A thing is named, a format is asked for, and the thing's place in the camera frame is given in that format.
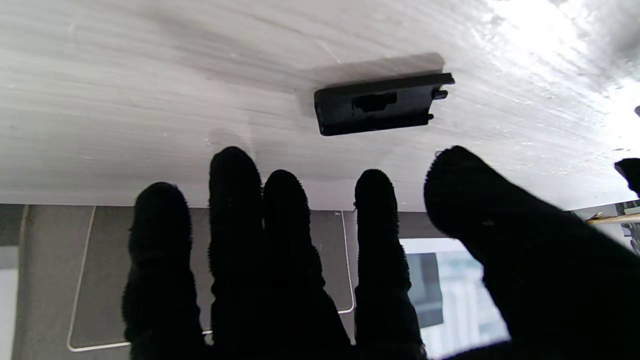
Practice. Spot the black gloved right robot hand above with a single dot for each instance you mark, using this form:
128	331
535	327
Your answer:
270	280

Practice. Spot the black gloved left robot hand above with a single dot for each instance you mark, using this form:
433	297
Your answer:
631	175

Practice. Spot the black battery cover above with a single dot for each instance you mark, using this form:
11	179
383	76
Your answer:
380	105

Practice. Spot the long dark low ledge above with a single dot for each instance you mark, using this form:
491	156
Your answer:
417	225

